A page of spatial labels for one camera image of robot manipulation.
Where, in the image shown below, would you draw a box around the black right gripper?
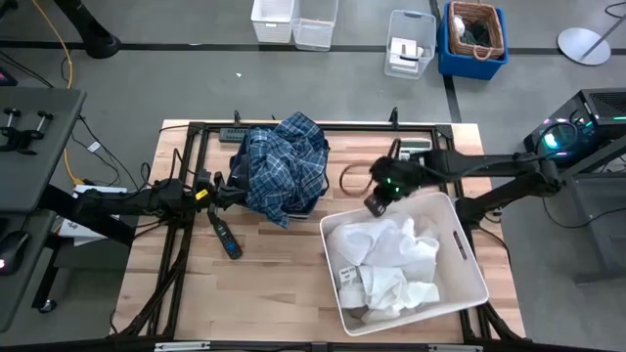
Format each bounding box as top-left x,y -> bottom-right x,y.
363,154 -> 427,219

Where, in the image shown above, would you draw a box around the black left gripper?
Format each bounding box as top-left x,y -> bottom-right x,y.
193,169 -> 248,213

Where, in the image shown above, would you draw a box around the blue plaid shirt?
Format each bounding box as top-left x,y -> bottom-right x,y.
244,111 -> 332,230

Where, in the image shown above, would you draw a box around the dark clothes in basket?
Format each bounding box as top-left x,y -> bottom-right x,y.
460,19 -> 492,48

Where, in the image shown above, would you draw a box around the white crumpled garment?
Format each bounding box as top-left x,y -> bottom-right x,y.
338,265 -> 441,325
326,216 -> 441,284

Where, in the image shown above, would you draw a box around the black remote control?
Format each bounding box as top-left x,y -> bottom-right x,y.
206,203 -> 244,261

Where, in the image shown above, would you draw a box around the brown belt loop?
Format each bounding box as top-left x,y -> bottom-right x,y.
338,161 -> 377,198

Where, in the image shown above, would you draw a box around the black power strip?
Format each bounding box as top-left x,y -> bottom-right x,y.
218,127 -> 251,145

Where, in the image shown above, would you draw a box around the grey calculator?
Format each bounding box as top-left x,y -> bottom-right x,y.
396,137 -> 434,162

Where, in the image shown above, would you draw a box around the white paper label tag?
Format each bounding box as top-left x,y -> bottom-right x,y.
337,266 -> 362,288

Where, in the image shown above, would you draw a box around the white plastic bin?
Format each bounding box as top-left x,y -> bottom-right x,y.
319,191 -> 491,338

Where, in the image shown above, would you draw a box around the white cardboard boxes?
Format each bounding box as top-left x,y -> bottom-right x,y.
388,36 -> 425,75

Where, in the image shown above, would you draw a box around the blue plastic crate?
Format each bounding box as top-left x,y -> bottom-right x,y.
436,1 -> 511,82

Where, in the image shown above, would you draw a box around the wicker basket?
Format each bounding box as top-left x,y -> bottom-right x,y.
448,0 -> 506,62

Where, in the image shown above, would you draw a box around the white slatted storage basket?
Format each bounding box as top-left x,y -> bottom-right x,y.
249,0 -> 297,45

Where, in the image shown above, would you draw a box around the clear bin with boxes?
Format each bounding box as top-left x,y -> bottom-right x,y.
383,9 -> 438,81

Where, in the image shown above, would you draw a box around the empty clear plastic bin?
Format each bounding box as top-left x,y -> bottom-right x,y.
291,0 -> 340,53

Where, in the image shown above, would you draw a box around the dark grey desk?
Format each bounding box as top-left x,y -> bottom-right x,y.
0,86 -> 88,334

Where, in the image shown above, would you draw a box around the black chair base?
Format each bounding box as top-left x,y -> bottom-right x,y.
52,0 -> 123,61

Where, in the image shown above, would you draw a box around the black desk clamp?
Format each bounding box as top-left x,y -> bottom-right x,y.
0,107 -> 55,157

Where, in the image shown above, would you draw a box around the black computer with lights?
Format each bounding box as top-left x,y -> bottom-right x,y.
522,87 -> 626,171

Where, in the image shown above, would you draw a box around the black computer mouse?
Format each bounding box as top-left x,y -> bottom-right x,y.
0,230 -> 31,276

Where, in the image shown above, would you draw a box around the round silver stand base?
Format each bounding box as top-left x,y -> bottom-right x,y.
557,26 -> 612,67

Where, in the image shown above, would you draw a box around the black aluminium table frame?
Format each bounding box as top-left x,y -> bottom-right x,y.
112,108 -> 527,349

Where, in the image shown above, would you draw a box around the silver metal bracket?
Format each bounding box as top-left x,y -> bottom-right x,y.
154,340 -> 212,352
428,343 -> 484,352

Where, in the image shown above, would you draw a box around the yellow cable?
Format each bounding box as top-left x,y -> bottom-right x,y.
30,0 -> 87,187

